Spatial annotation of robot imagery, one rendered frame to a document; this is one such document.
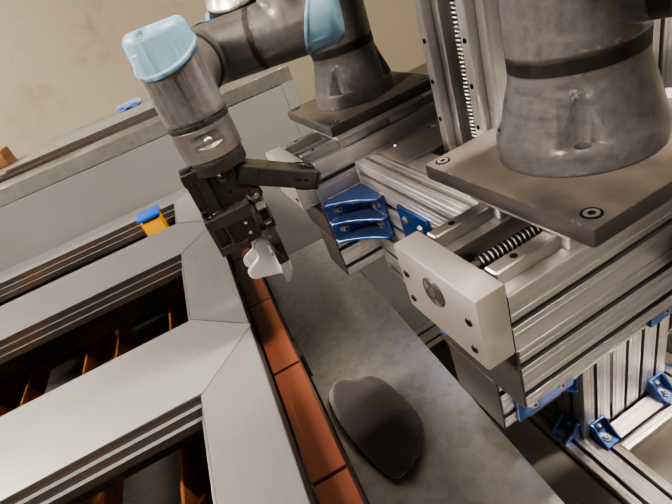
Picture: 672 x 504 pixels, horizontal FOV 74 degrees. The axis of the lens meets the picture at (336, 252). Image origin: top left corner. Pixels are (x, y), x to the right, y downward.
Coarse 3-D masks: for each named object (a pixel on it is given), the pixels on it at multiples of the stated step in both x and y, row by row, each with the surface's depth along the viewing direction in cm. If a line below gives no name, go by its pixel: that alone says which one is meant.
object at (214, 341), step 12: (192, 324) 73; (204, 324) 72; (216, 324) 71; (228, 324) 70; (204, 336) 70; (216, 336) 69; (228, 336) 68; (204, 348) 67; (216, 348) 66; (228, 348) 65; (204, 360) 65; (216, 360) 64; (204, 372) 63; (216, 372) 62; (204, 384) 61
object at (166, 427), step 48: (96, 240) 122; (0, 288) 118; (144, 288) 96; (240, 288) 84; (48, 336) 93; (144, 432) 59; (192, 432) 60; (288, 432) 52; (48, 480) 57; (96, 480) 58
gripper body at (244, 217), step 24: (240, 144) 56; (192, 168) 54; (216, 168) 53; (192, 192) 56; (216, 192) 57; (240, 192) 57; (216, 216) 56; (240, 216) 57; (216, 240) 57; (240, 240) 58
